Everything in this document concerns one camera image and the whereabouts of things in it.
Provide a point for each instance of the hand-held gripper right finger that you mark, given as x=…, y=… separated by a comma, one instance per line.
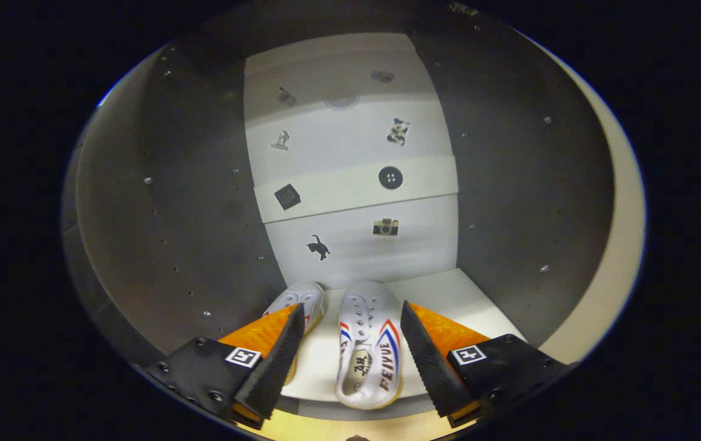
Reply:
x=428, y=367

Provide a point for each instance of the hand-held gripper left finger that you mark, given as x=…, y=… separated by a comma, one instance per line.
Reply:
x=277, y=361

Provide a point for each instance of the white canvas shoe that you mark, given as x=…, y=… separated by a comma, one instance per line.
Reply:
x=304, y=297
x=368, y=343

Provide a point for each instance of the grey shoe cabinet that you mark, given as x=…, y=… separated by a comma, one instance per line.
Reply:
x=191, y=214

